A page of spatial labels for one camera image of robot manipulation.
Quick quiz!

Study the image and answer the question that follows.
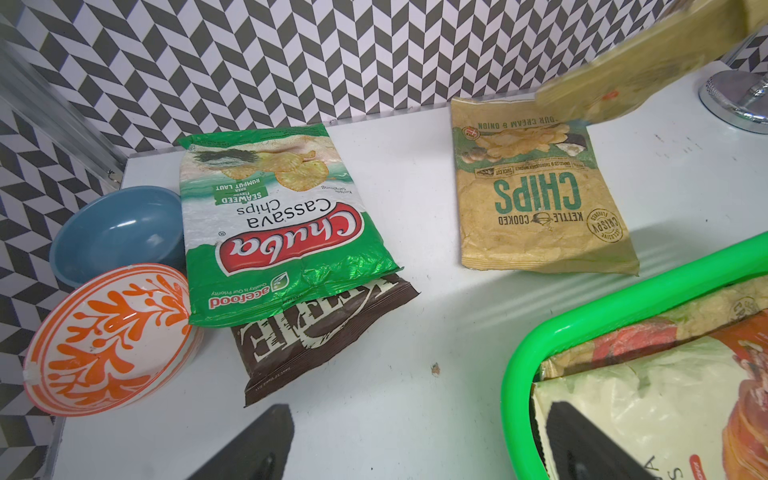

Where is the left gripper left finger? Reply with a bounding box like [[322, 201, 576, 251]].
[[189, 404, 294, 480]]

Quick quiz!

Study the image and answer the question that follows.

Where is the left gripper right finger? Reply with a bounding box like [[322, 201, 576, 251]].
[[545, 401, 653, 480]]

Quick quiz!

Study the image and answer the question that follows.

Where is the orange cassava chips bag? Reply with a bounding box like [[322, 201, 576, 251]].
[[532, 312, 767, 479]]

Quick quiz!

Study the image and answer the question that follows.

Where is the tan orange CHIPS bag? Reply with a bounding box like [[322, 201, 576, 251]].
[[538, 276, 767, 380]]

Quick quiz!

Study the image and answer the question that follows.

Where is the green white Chulo chips bag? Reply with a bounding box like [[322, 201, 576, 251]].
[[179, 124, 398, 328]]

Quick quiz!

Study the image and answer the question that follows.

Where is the tan green kettle CHIPS bag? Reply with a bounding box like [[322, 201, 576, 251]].
[[450, 98, 639, 275]]

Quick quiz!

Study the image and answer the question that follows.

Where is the yellow blue CHIPS bag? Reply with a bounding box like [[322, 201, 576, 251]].
[[535, 0, 767, 124]]

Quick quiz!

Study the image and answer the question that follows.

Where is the green plastic basket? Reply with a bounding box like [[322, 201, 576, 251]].
[[500, 233, 767, 479]]

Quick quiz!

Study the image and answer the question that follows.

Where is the brown Kettle chips bag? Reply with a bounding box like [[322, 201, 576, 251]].
[[232, 274, 419, 406]]

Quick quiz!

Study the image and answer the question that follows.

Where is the orange patterned bowl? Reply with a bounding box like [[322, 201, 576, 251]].
[[23, 263, 204, 417]]

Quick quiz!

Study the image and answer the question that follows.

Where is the blue bowl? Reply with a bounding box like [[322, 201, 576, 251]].
[[49, 186, 186, 288]]

